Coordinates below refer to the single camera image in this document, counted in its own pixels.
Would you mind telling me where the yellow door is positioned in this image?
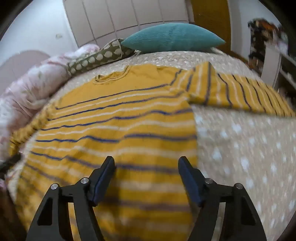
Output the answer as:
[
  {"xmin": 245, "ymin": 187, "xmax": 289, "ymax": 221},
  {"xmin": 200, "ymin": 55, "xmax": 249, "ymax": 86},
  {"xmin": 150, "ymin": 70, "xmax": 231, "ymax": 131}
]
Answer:
[{"xmin": 191, "ymin": 0, "xmax": 232, "ymax": 52}]

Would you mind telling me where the white crumpled blanket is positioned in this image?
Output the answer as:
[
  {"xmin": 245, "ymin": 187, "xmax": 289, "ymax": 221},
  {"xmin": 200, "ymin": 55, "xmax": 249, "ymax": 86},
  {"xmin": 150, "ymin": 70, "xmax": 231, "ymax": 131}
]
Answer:
[{"xmin": 0, "ymin": 44, "xmax": 100, "ymax": 160}]

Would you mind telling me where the teal knitted pillow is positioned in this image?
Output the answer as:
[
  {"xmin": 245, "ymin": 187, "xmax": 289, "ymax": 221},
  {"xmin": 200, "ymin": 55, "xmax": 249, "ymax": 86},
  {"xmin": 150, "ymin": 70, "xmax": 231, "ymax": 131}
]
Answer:
[{"xmin": 121, "ymin": 23, "xmax": 226, "ymax": 53}]

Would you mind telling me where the pink headboard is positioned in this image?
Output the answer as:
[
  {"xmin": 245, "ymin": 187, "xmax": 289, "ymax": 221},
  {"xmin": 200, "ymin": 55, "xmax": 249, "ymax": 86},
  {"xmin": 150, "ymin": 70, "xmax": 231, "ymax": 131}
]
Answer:
[{"xmin": 0, "ymin": 50, "xmax": 50, "ymax": 93}]

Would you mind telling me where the beige dotted bedspread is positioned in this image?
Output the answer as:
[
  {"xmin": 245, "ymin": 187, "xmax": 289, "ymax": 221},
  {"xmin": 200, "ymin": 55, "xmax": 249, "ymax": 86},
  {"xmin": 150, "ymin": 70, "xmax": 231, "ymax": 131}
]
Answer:
[{"xmin": 5, "ymin": 50, "xmax": 296, "ymax": 241}]

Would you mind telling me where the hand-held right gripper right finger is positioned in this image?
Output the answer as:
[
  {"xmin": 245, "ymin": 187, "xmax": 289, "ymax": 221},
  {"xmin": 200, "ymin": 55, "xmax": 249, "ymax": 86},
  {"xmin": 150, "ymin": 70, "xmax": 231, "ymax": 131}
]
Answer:
[{"xmin": 178, "ymin": 156, "xmax": 265, "ymax": 241}]

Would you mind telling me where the white wardrobe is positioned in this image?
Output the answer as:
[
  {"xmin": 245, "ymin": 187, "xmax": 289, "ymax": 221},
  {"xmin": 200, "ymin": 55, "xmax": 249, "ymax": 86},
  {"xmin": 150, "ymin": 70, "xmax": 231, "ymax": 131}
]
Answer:
[{"xmin": 63, "ymin": 0, "xmax": 195, "ymax": 47}]

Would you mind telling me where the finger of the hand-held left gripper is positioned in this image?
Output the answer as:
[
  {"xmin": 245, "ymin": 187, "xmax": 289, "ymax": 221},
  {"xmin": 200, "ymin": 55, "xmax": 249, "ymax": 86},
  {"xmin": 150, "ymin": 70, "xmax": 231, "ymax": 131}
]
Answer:
[{"xmin": 0, "ymin": 153, "xmax": 22, "ymax": 173}]

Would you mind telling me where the white shelf unit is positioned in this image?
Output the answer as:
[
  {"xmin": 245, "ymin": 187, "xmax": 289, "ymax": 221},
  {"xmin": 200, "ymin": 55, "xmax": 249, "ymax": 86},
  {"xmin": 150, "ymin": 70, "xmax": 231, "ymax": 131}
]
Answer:
[{"xmin": 261, "ymin": 44, "xmax": 296, "ymax": 93}]

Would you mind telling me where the white shelf with clutter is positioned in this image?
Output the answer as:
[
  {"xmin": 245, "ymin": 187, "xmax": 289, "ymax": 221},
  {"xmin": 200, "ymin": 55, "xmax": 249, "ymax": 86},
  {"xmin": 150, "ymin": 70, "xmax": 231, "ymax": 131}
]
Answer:
[{"xmin": 247, "ymin": 19, "xmax": 289, "ymax": 67}]

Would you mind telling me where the olive patterned bolster cushion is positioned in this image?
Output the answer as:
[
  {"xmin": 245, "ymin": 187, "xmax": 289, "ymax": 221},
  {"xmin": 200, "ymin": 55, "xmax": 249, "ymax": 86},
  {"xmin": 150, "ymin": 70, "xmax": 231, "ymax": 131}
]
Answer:
[{"xmin": 67, "ymin": 38, "xmax": 141, "ymax": 76}]

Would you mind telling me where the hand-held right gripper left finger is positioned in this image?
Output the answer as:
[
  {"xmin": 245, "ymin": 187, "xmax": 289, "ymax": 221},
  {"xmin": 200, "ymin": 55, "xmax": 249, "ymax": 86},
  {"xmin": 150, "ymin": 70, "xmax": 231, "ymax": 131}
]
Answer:
[{"xmin": 25, "ymin": 156, "xmax": 116, "ymax": 241}]

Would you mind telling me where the yellow striped shirt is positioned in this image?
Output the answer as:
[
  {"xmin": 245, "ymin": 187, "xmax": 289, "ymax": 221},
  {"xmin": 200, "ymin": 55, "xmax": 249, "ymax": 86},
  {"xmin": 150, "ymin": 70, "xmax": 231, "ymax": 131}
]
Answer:
[{"xmin": 8, "ymin": 61, "xmax": 295, "ymax": 241}]

